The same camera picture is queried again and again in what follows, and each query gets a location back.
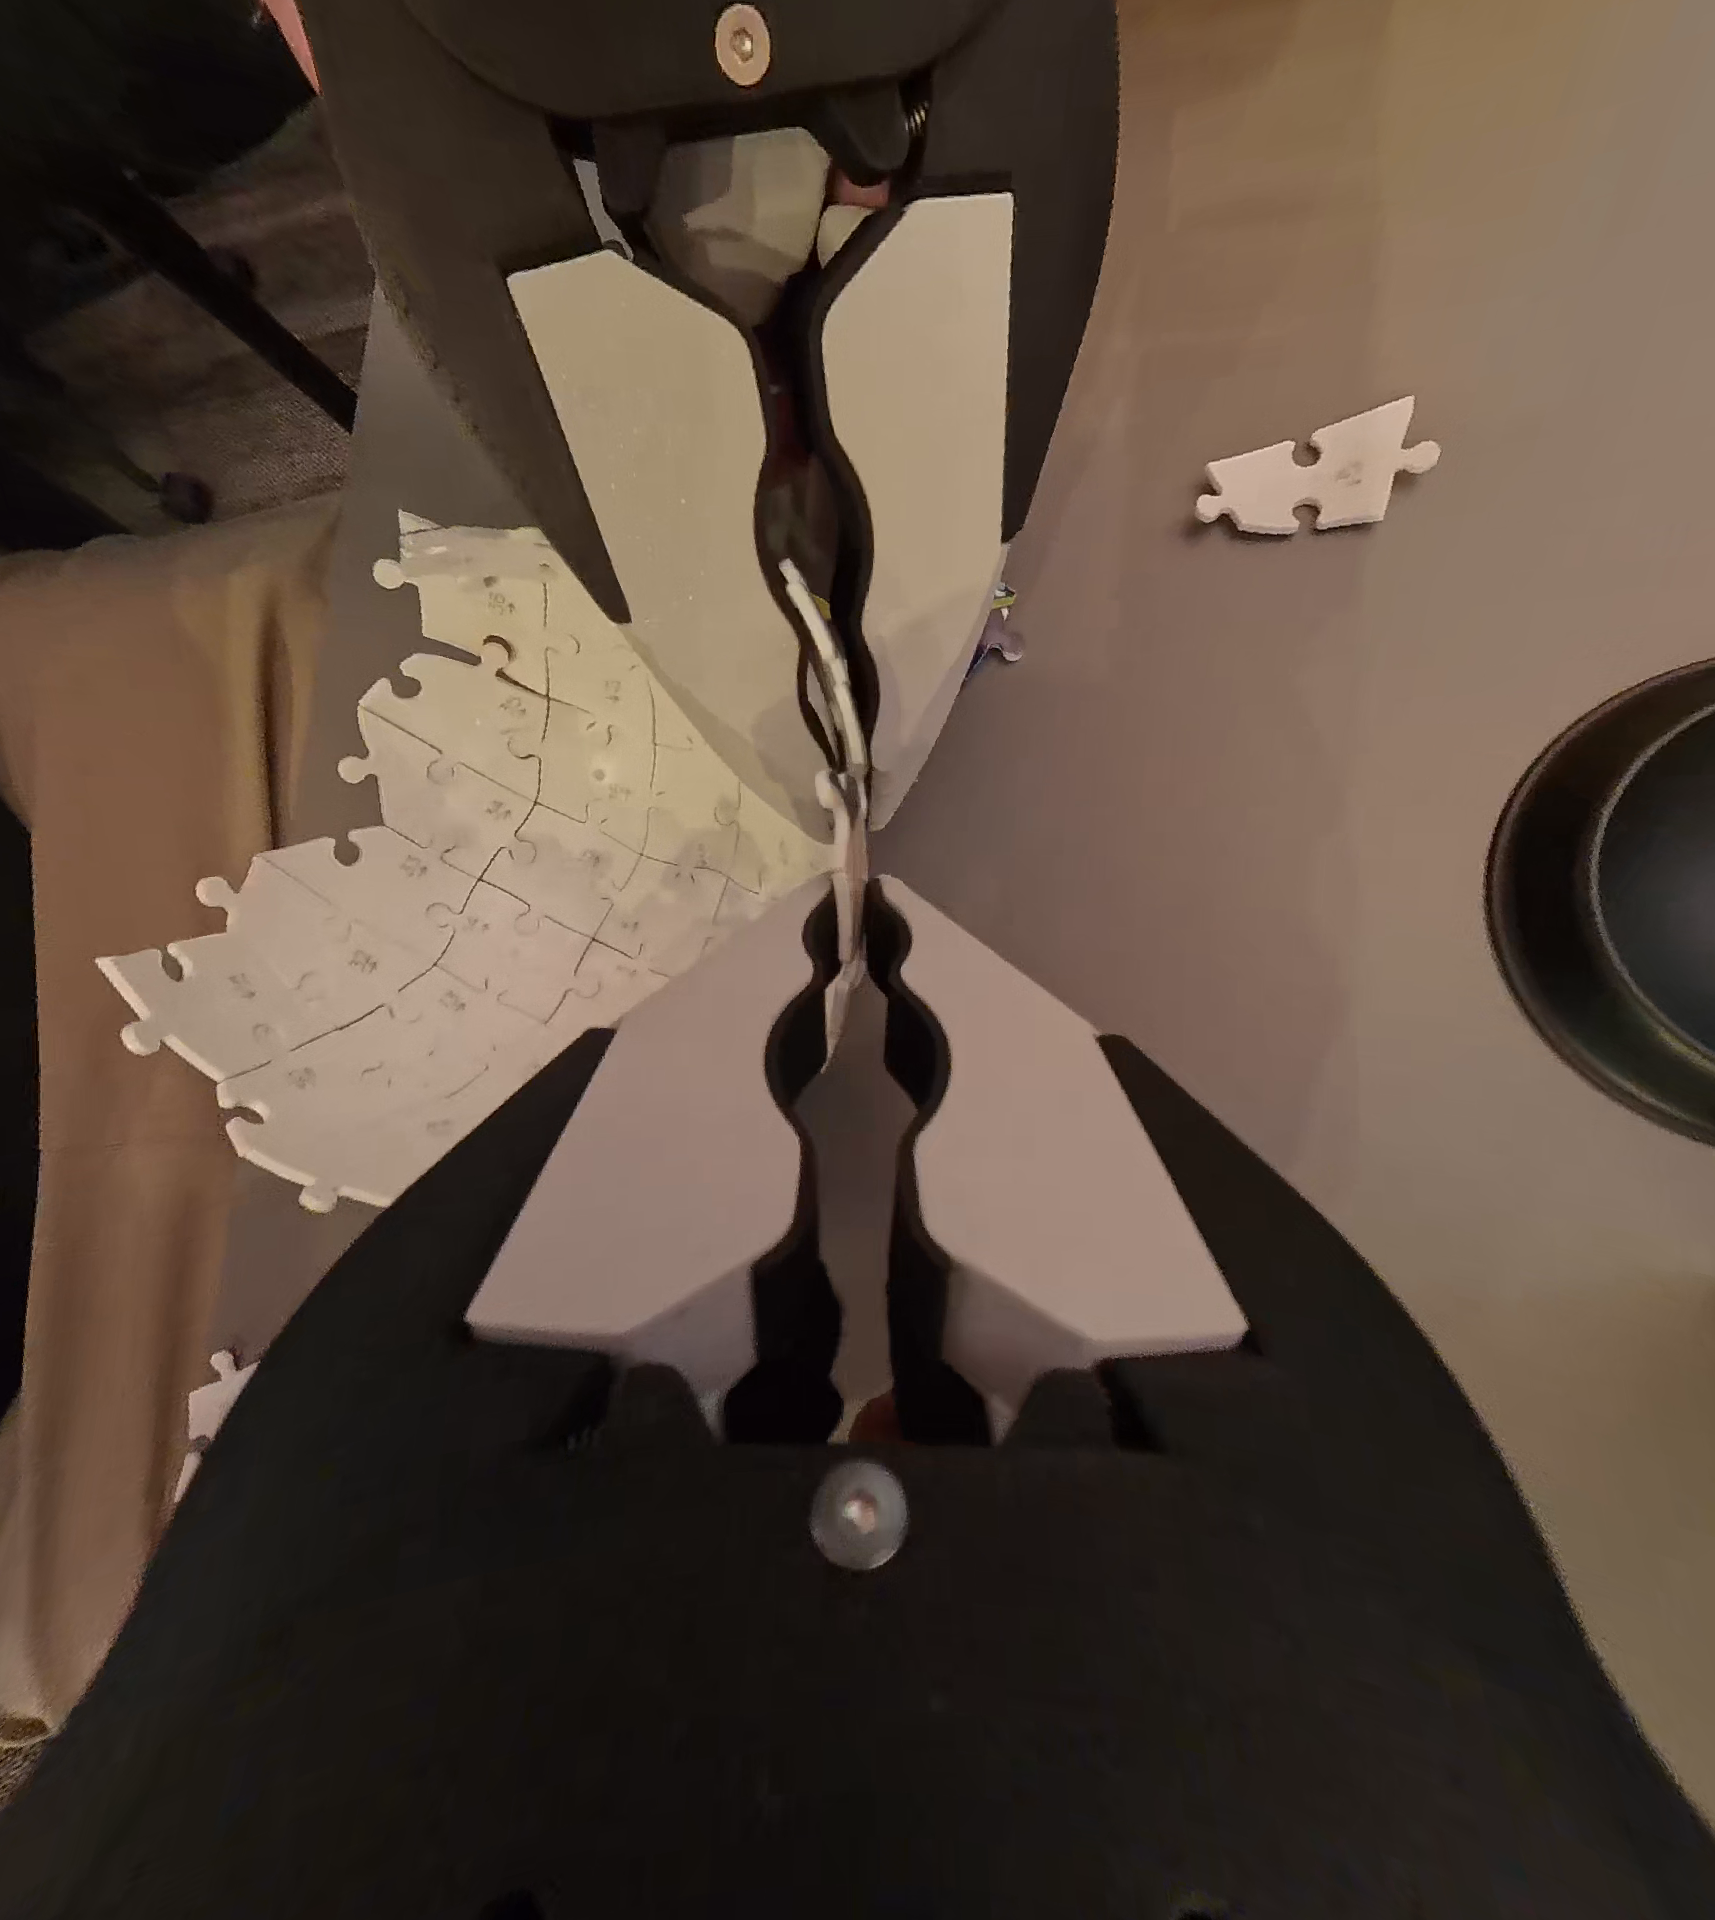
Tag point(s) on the green colourful puzzle piece pair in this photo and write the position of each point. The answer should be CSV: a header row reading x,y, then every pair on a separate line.
x,y
1007,644

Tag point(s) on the black round ball stand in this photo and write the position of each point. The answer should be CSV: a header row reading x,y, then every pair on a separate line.
x,y
1667,900

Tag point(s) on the colourful puzzle ball shell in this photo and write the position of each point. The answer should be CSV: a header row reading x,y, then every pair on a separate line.
x,y
422,900

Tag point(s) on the black chair base with casters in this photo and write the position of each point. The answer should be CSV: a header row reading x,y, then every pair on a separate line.
x,y
166,301

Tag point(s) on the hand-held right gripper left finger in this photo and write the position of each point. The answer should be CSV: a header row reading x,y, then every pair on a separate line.
x,y
618,1201

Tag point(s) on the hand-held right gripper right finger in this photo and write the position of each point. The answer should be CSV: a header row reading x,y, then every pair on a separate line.
x,y
1067,1201

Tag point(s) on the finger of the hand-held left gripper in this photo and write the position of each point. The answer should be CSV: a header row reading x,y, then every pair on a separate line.
x,y
648,451
931,421

